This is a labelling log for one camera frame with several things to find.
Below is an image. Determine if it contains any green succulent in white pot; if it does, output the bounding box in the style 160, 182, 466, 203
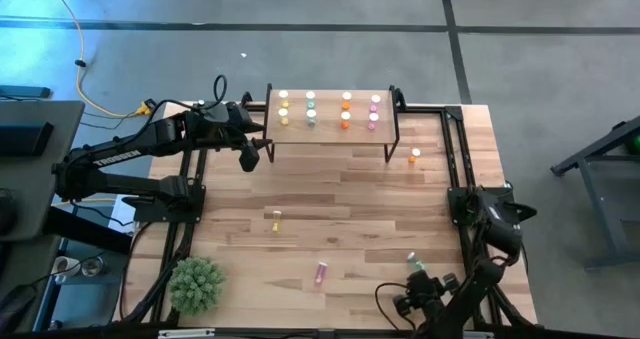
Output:
168, 256, 228, 317

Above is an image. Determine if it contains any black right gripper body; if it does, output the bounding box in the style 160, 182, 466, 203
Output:
392, 269, 460, 320

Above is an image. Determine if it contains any wooden shelf black metal frame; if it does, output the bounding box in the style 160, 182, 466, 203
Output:
263, 82, 407, 164

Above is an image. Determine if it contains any yellow power cord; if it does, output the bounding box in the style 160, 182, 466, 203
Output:
43, 0, 154, 119

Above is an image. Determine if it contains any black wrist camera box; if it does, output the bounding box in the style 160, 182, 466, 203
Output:
202, 107, 230, 141

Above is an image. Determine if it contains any silver aluminium extrusion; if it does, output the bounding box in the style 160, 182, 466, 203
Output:
157, 328, 217, 339

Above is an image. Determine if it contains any grey desk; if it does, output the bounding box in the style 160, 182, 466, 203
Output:
0, 100, 86, 243

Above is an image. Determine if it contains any white cup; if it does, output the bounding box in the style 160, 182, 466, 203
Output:
52, 255, 81, 279

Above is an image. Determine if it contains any glass jar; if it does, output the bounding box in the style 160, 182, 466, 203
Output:
81, 256, 105, 279

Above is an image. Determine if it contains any black metal cart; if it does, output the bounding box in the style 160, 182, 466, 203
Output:
549, 114, 640, 271

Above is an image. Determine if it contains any black desk device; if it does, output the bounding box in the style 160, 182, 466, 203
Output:
0, 121, 55, 158

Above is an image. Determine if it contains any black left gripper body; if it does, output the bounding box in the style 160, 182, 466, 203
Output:
219, 102, 261, 174

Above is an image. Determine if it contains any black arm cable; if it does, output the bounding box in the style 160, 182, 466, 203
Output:
132, 73, 230, 148
373, 280, 419, 333

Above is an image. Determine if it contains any black power strip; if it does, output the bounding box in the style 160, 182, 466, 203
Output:
0, 84, 52, 100

